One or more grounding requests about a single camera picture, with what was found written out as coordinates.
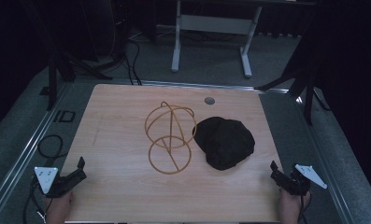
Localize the person's right hand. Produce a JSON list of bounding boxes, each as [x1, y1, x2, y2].
[[278, 188, 312, 224]]

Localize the black looped floor cable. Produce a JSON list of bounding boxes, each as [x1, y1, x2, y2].
[[36, 133, 64, 161]]

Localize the black floor bracket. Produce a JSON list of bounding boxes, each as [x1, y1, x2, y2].
[[52, 109, 77, 123]]

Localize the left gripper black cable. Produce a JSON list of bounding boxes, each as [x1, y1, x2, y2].
[[21, 178, 51, 224]]

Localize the black metal stand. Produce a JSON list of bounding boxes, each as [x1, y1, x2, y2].
[[255, 59, 332, 127], [46, 43, 114, 112]]

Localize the black hanging cables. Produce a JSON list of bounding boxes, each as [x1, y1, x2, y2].
[[122, 36, 143, 86]]

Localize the white metal desk frame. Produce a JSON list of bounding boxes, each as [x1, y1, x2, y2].
[[170, 0, 264, 79]]

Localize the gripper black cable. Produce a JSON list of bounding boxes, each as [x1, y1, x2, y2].
[[297, 189, 312, 223], [21, 178, 51, 224]]

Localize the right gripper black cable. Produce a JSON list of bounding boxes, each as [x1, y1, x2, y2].
[[297, 189, 312, 223]]

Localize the black hat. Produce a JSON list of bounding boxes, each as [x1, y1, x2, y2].
[[192, 116, 256, 172]]

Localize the person's left hand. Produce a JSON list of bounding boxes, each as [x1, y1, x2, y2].
[[44, 190, 74, 224]]

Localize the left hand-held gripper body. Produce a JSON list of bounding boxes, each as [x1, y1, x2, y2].
[[34, 166, 73, 199]]

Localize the golden wire hat stand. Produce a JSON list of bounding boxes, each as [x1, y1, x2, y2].
[[144, 100, 198, 175]]

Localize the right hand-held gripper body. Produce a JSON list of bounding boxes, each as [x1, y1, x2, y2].
[[285, 163, 328, 197]]

